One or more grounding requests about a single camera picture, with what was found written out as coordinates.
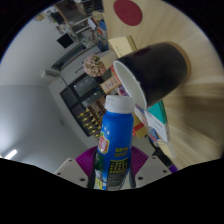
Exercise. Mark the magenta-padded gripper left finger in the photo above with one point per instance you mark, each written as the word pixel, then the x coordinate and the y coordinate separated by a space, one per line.
pixel 71 171

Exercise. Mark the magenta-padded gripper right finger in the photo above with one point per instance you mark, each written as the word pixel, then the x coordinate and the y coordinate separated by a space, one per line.
pixel 151 170

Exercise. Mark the blue white-capped drink bottle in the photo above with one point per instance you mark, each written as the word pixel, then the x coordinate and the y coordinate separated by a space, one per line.
pixel 115 143

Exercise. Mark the yellow red-ribboned gift box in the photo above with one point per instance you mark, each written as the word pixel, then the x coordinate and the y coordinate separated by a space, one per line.
pixel 141 131

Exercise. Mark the white printed booklet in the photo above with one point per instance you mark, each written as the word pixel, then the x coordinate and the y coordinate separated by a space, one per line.
pixel 154 126

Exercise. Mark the ceiling tube light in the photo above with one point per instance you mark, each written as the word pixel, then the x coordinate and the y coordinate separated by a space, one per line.
pixel 10 154

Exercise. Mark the black-framed glass door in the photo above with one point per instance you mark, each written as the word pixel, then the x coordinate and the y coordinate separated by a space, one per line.
pixel 80 90

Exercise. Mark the standing orange card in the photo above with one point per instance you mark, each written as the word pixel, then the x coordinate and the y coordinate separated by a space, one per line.
pixel 110 85

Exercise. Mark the black cup with white inside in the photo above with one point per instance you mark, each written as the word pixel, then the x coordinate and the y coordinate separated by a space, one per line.
pixel 160 71

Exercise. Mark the pink flowers in pot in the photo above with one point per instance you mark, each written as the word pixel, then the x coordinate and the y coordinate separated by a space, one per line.
pixel 94 65

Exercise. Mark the small square wooden table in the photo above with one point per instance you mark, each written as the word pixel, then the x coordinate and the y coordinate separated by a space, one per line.
pixel 122 45

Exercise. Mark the black computer monitor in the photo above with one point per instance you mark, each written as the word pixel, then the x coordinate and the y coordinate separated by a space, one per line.
pixel 65 40

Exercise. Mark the long wooden side desk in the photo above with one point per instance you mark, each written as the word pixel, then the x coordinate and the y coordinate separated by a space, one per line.
pixel 71 16

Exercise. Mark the flat round red coaster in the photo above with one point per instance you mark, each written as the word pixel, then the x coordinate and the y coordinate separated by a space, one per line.
pixel 127 11

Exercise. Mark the white wall air conditioner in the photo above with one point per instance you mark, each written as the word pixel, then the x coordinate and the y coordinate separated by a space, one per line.
pixel 50 74

